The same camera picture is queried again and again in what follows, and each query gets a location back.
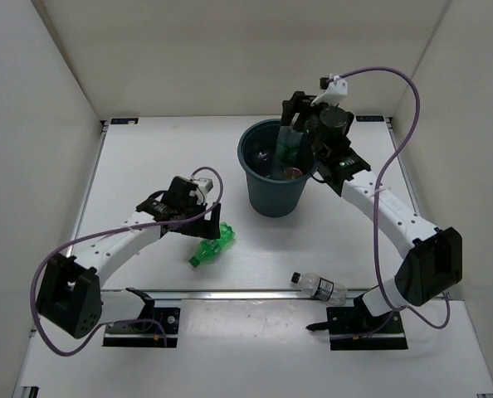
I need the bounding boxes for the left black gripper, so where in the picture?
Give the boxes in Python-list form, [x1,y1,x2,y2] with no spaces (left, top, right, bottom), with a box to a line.
[175,198,221,240]

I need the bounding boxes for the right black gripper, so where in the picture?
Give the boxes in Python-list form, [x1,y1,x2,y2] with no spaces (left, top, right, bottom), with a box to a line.
[285,91,338,163]

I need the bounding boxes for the green plastic bottle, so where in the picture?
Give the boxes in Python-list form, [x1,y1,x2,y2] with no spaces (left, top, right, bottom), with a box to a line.
[188,222,236,268]

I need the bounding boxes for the clear bottle green label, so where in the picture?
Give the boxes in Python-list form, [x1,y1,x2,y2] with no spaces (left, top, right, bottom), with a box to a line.
[271,126,304,181]

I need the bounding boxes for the orange plastic bottle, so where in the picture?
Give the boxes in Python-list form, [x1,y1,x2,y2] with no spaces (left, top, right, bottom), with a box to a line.
[282,167,304,181]

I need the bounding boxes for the clear bottle blue label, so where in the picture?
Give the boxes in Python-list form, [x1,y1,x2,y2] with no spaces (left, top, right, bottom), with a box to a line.
[290,272,348,307]

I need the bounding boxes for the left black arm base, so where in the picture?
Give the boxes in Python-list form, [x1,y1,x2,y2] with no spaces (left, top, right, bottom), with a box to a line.
[102,288,181,348]

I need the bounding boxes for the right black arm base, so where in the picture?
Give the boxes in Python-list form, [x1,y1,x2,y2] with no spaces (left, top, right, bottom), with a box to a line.
[305,294,408,352]

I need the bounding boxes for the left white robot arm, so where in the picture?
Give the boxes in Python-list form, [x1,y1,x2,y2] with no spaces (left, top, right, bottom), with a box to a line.
[36,176,221,339]

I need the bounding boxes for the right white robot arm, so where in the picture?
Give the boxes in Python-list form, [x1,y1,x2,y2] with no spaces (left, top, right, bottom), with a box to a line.
[281,91,462,332]

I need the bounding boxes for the dark teal plastic bin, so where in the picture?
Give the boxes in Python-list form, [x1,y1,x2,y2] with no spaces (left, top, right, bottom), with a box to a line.
[237,119,318,218]

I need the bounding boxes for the aluminium table edge rail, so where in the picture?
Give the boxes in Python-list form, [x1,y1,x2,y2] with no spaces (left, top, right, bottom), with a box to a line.
[100,289,372,303]

